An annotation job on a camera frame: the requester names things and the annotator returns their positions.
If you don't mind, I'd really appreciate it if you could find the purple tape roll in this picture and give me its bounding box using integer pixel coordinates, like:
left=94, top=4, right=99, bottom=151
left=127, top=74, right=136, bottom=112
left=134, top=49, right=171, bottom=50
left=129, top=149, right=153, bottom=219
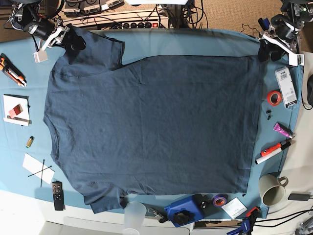
left=212, top=194, right=228, bottom=208

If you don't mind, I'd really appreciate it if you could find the light blue table cloth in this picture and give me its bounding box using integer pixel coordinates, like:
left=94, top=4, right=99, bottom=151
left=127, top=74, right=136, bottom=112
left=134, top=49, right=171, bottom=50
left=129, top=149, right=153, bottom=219
left=0, top=29, right=303, bottom=218

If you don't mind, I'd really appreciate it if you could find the blue box with black knob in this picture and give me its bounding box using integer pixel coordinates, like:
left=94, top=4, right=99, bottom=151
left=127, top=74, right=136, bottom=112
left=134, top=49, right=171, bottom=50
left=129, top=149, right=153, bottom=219
left=164, top=194, right=211, bottom=227

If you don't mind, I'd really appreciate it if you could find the blue orange bar clamp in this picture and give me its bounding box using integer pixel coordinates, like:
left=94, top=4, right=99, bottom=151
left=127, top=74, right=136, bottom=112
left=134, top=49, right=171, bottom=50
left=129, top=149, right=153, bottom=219
left=226, top=207, right=260, bottom=235

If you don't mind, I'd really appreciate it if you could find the white notepad with red block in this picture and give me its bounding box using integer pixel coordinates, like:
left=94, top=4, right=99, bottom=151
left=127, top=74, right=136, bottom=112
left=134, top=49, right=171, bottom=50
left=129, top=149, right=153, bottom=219
left=3, top=94, right=30, bottom=126

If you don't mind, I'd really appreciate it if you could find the black cable tie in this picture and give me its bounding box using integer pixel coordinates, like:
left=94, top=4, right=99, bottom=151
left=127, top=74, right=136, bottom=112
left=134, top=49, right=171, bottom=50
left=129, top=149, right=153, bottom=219
left=28, top=166, right=52, bottom=177
left=40, top=159, right=45, bottom=188

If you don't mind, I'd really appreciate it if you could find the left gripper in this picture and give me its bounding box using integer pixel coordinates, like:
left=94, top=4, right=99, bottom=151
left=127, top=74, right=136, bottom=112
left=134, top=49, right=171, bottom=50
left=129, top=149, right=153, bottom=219
left=258, top=15, right=303, bottom=62

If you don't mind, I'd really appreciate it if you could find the beige ceramic mug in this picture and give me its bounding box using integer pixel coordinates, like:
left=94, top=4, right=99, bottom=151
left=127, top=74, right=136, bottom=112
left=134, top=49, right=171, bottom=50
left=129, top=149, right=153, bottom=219
left=258, top=174, right=289, bottom=207

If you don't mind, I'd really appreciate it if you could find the black silver pen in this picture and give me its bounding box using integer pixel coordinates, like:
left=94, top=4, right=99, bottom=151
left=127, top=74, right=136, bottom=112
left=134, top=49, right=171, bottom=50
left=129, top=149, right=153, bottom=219
left=280, top=139, right=293, bottom=150

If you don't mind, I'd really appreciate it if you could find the red tape roll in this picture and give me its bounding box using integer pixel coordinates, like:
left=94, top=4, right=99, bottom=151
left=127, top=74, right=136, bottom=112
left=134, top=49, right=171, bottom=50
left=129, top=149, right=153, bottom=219
left=267, top=90, right=282, bottom=106

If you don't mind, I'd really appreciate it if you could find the orange white marker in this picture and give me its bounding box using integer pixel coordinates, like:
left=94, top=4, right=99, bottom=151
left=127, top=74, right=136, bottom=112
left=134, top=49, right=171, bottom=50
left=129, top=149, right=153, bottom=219
left=255, top=143, right=282, bottom=165

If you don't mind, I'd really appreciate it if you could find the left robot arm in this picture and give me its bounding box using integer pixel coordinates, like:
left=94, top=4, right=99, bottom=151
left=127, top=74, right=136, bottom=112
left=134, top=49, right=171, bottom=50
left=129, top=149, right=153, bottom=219
left=258, top=0, right=313, bottom=66

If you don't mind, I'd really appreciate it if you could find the metal carabiner keyring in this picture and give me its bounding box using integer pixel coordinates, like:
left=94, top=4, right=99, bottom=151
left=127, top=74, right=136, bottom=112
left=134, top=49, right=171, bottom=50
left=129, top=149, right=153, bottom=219
left=147, top=208, right=168, bottom=224

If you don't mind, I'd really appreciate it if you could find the white blister pack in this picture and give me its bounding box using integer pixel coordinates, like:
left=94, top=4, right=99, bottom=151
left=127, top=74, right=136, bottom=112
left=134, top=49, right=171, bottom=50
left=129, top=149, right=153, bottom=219
left=275, top=67, right=297, bottom=109

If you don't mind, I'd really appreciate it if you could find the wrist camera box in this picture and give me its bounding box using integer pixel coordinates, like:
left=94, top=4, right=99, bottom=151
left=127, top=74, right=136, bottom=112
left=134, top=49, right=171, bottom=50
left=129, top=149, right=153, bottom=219
left=33, top=50, right=48, bottom=63
left=289, top=53, right=304, bottom=67

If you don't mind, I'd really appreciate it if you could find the translucent plastic cup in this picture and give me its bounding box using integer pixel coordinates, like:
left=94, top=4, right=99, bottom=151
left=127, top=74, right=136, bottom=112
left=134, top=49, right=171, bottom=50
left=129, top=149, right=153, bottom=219
left=122, top=202, right=147, bottom=235

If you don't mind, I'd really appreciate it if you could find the orange black utility knife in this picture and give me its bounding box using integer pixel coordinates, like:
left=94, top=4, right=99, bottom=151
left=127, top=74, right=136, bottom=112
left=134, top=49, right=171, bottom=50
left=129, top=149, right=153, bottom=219
left=0, top=53, right=27, bottom=87

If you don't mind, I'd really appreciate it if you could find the small yellow green lighter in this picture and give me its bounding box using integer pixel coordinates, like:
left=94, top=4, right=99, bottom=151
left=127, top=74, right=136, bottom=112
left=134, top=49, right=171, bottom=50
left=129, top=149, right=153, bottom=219
left=25, top=136, right=34, bottom=148

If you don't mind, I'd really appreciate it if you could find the white paper card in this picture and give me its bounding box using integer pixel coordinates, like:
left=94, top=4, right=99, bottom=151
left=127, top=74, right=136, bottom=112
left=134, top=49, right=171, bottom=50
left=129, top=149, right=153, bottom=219
left=22, top=153, right=55, bottom=184

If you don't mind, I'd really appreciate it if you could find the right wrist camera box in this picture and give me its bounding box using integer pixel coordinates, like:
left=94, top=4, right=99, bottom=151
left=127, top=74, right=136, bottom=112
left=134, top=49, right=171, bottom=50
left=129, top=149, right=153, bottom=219
left=33, top=50, right=48, bottom=63

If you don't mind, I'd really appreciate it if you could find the white square card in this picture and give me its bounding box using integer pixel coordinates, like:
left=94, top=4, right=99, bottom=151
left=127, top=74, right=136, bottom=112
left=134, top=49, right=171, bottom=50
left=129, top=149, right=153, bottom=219
left=222, top=197, right=247, bottom=219

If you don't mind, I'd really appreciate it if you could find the black power strip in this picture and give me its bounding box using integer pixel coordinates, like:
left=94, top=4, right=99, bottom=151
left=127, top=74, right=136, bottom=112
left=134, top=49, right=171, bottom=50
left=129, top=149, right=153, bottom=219
left=121, top=19, right=169, bottom=29

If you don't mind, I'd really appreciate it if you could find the small black phone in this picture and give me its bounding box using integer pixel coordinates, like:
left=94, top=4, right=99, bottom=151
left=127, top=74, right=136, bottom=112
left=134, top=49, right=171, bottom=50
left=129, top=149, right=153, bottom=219
left=288, top=193, right=311, bottom=201

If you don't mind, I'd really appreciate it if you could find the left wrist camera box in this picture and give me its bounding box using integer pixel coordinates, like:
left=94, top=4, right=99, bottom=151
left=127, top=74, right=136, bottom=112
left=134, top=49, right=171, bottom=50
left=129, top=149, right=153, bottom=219
left=289, top=53, right=304, bottom=67

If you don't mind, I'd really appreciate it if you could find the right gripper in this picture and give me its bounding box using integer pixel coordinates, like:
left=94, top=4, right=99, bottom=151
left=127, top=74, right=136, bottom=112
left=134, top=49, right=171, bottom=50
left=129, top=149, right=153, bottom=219
left=23, top=18, right=86, bottom=50

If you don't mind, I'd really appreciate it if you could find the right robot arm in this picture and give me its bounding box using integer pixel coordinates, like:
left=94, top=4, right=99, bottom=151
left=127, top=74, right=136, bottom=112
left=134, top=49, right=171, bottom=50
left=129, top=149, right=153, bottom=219
left=5, top=0, right=86, bottom=52

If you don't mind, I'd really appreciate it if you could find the purple glue tube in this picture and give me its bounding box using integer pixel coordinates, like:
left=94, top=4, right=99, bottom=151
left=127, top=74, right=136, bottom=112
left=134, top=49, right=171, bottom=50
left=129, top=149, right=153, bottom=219
left=273, top=122, right=293, bottom=139

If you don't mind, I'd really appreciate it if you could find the dark blue T-shirt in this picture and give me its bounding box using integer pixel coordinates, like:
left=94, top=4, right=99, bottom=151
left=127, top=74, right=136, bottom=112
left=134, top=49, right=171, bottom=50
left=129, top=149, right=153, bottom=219
left=44, top=28, right=265, bottom=213

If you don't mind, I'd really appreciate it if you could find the black remote control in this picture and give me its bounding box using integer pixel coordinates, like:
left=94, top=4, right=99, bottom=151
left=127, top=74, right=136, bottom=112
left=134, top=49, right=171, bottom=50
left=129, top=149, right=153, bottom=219
left=52, top=181, right=64, bottom=211

